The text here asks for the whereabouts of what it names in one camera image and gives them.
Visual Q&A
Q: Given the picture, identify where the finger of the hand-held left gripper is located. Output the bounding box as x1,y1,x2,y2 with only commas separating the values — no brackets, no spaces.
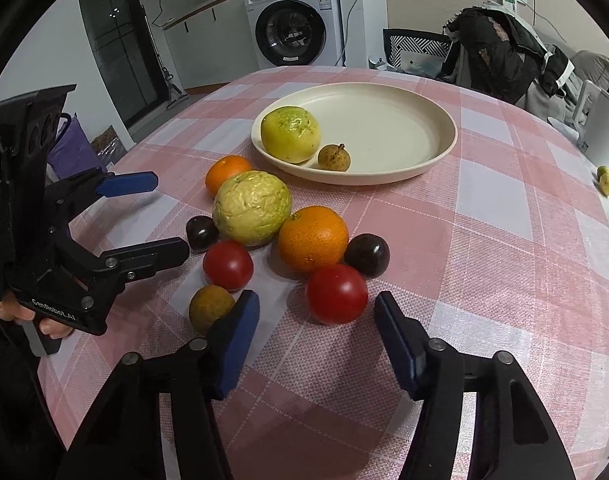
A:
44,171,160,241
92,236,190,293

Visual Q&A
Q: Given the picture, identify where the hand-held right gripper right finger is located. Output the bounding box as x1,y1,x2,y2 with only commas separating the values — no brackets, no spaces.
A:
373,291,577,480

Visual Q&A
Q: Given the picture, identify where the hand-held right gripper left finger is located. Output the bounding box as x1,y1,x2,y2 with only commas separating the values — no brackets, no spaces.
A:
54,289,261,480

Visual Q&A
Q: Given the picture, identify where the brown-green round fruit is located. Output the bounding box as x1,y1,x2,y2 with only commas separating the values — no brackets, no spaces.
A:
189,285,236,336

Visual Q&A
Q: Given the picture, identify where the dark purple plum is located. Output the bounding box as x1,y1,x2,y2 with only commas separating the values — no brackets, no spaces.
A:
344,233,390,279
186,215,220,254

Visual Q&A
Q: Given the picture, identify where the red tomato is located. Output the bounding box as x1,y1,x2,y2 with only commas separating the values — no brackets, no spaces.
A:
305,264,369,325
203,240,254,292

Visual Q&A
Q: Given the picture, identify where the small orange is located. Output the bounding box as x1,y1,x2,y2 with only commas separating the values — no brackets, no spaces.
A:
205,155,254,198

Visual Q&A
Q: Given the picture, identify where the pale green wrinkled guava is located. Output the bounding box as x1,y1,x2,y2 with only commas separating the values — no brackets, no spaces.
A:
213,170,292,247

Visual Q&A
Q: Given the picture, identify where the large orange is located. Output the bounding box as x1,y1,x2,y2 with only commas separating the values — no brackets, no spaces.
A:
278,205,349,274

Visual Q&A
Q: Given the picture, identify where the cream round plate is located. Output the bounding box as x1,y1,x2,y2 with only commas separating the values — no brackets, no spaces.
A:
251,82,458,187

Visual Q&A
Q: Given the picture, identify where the person's left hand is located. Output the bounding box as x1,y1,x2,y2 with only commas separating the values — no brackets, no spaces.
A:
0,297,74,341

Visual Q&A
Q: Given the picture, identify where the brown patterned box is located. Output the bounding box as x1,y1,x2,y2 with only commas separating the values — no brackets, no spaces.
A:
92,125,120,166

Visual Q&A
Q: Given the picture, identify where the purple bag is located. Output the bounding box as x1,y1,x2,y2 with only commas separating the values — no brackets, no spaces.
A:
47,112,102,181

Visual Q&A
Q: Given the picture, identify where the white mop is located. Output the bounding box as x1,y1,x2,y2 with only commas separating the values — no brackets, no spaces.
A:
154,50,188,111

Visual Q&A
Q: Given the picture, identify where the pink checked tablecloth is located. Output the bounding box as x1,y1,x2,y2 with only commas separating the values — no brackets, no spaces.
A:
37,66,609,480

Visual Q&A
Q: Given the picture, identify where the dark glass door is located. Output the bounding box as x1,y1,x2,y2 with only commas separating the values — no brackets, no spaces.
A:
77,0,162,128

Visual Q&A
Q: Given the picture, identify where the white kitchen counter cabinet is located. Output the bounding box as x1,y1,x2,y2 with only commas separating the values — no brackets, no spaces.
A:
162,0,260,93

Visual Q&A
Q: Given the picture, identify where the yellow-green guava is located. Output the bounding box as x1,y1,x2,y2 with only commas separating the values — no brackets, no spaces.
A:
261,106,321,164

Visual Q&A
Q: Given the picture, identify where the small brown longan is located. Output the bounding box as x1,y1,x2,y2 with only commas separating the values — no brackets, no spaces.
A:
317,143,351,172

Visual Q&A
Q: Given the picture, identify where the white washing machine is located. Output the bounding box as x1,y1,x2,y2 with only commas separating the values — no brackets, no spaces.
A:
243,0,345,72

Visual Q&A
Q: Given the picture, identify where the patterned back chair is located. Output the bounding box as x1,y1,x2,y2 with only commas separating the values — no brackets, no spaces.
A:
383,28,457,73

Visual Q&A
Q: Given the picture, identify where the white electric kettle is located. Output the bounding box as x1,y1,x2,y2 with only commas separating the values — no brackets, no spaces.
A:
581,80,609,168

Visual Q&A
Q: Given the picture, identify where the dark jacket pile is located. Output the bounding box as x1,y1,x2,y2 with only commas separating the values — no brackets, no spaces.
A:
441,6,570,106

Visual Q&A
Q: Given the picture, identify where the grey sofa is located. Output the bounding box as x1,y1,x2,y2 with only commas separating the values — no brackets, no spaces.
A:
554,42,609,111

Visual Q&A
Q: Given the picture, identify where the grey wall cable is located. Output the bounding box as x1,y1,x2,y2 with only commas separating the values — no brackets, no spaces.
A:
340,0,385,67

